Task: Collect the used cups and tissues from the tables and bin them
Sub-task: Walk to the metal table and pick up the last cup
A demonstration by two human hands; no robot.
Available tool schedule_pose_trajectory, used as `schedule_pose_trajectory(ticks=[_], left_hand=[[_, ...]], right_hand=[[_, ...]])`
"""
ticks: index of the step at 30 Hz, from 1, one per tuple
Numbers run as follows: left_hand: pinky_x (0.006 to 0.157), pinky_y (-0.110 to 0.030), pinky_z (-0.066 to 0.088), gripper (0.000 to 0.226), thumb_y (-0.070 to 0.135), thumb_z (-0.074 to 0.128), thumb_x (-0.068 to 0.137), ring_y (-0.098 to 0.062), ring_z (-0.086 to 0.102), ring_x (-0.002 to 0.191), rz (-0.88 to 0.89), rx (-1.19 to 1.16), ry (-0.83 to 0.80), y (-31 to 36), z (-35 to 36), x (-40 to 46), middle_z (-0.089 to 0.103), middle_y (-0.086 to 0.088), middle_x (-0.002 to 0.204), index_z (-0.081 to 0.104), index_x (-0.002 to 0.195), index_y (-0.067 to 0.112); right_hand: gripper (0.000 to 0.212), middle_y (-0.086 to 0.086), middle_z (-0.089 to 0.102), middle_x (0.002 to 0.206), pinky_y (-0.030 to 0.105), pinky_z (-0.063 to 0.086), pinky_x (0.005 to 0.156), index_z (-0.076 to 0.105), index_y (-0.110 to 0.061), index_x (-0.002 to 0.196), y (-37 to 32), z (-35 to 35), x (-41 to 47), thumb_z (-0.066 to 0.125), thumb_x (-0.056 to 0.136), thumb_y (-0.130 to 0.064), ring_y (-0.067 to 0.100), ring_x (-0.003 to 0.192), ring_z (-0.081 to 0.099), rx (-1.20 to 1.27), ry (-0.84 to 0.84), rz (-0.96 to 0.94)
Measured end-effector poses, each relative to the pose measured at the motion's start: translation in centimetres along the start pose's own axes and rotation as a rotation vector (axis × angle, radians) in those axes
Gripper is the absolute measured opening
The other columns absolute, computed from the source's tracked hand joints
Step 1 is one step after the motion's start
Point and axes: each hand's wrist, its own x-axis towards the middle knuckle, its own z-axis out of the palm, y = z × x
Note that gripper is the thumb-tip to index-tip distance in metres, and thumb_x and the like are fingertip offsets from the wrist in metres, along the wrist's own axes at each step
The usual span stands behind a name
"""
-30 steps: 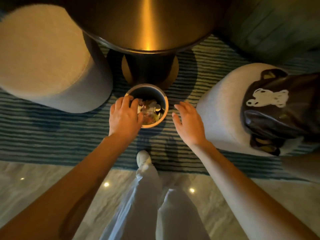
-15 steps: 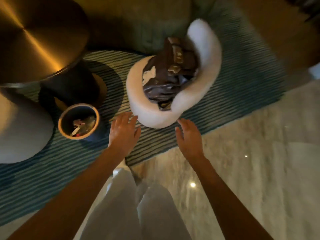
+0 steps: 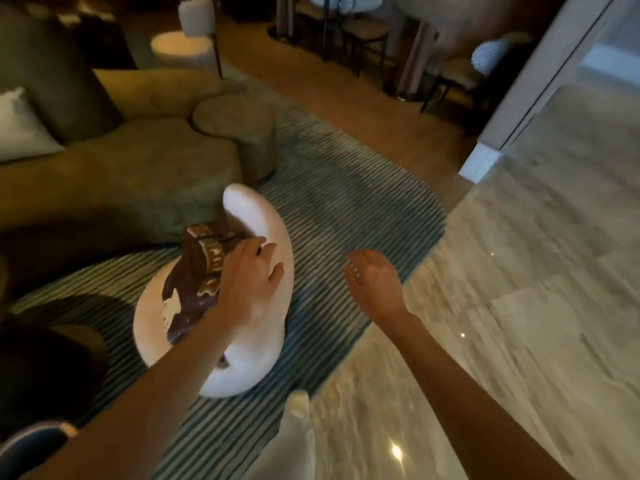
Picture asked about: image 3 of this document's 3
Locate person's white shoe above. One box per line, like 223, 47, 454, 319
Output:
282, 389, 312, 423

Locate person's left forearm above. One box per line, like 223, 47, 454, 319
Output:
25, 309, 241, 480

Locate green curved sofa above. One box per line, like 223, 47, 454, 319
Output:
0, 2, 246, 275

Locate person's right forearm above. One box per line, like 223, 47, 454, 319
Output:
379, 312, 576, 480

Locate dark brown printed bag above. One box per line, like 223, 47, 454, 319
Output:
162, 222, 251, 345

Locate person's left hand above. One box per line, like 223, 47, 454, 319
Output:
213, 237, 285, 327

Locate small round trash bin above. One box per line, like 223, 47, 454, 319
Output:
0, 420, 81, 480

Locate light grey sofa cushion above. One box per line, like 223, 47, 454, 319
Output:
0, 87, 66, 163

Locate white boucle armchair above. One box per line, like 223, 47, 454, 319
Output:
132, 183, 295, 399
149, 0, 225, 78

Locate person's right hand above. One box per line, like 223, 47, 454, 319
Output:
343, 249, 409, 325

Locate person's white trousers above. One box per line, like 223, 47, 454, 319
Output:
245, 389, 317, 480

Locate striped blue-green rug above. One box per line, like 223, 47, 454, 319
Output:
9, 59, 446, 480

